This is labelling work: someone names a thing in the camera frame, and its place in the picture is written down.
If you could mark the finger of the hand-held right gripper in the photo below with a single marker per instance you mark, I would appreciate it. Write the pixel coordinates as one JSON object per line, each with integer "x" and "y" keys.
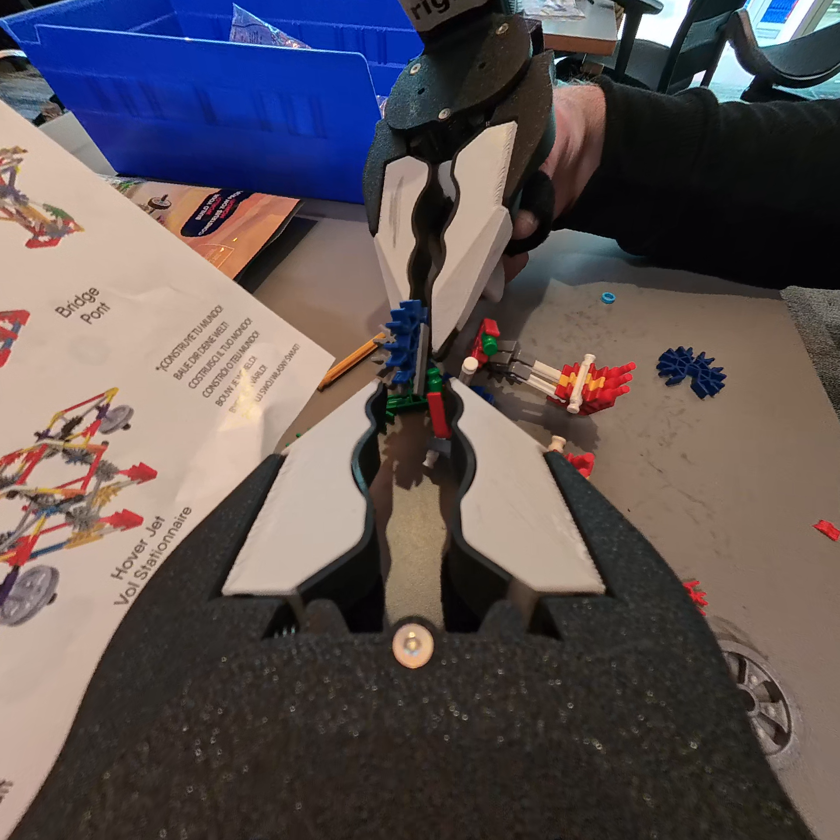
{"x": 394, "y": 223}
{"x": 479, "y": 256}

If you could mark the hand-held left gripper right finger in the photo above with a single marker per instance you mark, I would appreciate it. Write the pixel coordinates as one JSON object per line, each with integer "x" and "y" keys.
{"x": 525, "y": 518}

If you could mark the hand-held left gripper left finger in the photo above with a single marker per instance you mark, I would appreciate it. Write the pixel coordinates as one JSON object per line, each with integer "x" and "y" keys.
{"x": 302, "y": 518}

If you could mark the colourful toy construction model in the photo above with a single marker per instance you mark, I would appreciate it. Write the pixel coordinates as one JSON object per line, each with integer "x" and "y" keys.
{"x": 407, "y": 341}

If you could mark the person's right forearm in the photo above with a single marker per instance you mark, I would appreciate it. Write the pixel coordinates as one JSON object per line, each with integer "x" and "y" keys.
{"x": 709, "y": 184}

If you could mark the person's right hand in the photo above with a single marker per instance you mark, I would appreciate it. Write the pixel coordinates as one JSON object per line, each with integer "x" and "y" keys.
{"x": 577, "y": 138}

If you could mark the orange toy rod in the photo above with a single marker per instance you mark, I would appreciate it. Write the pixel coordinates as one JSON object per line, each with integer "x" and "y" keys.
{"x": 351, "y": 363}

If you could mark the red snowflake toy connector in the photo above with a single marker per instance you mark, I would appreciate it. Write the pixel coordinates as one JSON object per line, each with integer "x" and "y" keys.
{"x": 695, "y": 596}

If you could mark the clear plastic parts bag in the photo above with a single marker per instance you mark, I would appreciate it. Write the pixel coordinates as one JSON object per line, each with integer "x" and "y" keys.
{"x": 262, "y": 29}

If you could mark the white printed instruction sheet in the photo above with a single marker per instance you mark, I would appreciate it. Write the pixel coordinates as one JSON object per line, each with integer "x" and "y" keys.
{"x": 131, "y": 394}

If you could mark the dark blue toy connector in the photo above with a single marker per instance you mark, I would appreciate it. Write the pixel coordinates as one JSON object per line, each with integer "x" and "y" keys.
{"x": 689, "y": 371}

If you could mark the blue plastic bin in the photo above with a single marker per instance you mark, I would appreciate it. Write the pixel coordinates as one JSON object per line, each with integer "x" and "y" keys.
{"x": 197, "y": 118}

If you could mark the small red toy clip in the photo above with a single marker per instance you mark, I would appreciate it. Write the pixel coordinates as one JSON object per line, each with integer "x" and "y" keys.
{"x": 827, "y": 530}

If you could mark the grey toy wheel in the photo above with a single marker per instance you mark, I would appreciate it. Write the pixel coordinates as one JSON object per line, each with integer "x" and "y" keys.
{"x": 768, "y": 709}

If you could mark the black office chair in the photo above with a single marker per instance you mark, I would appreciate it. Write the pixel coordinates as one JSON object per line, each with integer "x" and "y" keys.
{"x": 781, "y": 62}

